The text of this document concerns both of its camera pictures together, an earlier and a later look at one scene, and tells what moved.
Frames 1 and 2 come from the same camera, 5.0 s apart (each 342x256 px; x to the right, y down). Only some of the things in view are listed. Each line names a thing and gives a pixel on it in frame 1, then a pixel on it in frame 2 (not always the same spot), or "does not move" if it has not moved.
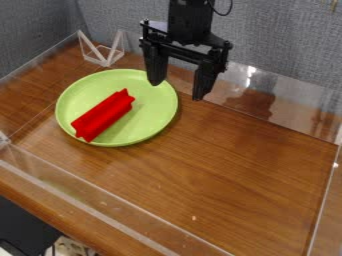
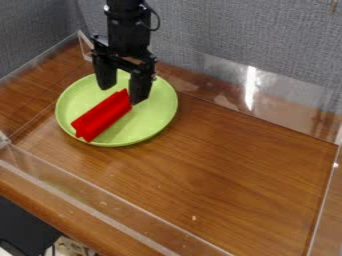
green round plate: (154, 107) does not move
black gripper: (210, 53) → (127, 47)
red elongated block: (99, 119) does not move
